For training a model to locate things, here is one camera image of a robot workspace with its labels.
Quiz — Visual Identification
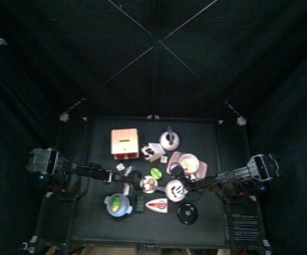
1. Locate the yellow toy corn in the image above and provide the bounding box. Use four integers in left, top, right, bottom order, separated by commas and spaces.
110, 196, 124, 214

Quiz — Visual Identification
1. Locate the black round disc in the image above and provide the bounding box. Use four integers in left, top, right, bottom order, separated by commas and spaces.
176, 202, 200, 226

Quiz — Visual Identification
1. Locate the white toy frying pan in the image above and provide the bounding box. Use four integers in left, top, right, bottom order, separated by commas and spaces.
153, 178, 189, 203

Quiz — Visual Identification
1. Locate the white label sticker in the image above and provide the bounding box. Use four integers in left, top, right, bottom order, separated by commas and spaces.
229, 212, 260, 243

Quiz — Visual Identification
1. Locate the toy egg half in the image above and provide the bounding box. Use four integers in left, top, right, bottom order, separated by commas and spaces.
140, 175, 158, 195

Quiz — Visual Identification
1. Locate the white toy utensil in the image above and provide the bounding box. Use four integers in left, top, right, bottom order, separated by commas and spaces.
122, 164, 134, 197

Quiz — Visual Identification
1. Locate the white toy knife block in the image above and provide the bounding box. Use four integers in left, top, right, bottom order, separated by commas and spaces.
141, 142, 167, 163

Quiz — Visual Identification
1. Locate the wooden toy toaster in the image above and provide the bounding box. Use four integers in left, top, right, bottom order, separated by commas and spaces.
110, 127, 141, 160

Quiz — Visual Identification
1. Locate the blue toy pot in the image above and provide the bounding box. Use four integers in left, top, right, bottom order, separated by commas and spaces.
104, 192, 136, 218

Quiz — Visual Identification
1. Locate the red and white toy iron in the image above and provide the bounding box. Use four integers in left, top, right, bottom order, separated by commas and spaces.
145, 197, 171, 214

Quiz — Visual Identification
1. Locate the white toy kettle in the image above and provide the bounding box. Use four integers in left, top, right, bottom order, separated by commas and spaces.
158, 126, 181, 151

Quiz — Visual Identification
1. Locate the green toy pea pod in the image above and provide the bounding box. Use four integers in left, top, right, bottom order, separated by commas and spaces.
150, 167, 163, 180

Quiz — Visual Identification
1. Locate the pink toy tray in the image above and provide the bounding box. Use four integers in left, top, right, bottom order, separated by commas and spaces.
165, 150, 209, 181

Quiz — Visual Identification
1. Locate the white toy bowl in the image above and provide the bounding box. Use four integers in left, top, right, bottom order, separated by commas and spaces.
177, 152, 201, 174

